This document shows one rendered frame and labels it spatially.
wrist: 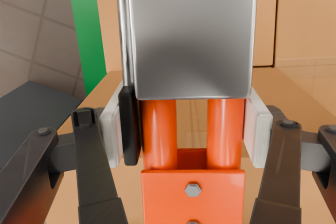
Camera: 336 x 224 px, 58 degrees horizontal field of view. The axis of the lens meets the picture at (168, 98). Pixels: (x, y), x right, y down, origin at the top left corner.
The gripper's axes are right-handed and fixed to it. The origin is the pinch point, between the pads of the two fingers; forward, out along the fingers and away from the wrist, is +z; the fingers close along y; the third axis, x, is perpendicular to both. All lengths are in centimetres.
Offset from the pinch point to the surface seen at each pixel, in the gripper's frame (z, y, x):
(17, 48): 107, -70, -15
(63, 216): 12.7, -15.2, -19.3
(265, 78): 43.6, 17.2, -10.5
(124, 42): -1.4, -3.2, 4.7
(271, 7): 52, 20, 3
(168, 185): -2.5, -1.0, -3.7
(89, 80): 107, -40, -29
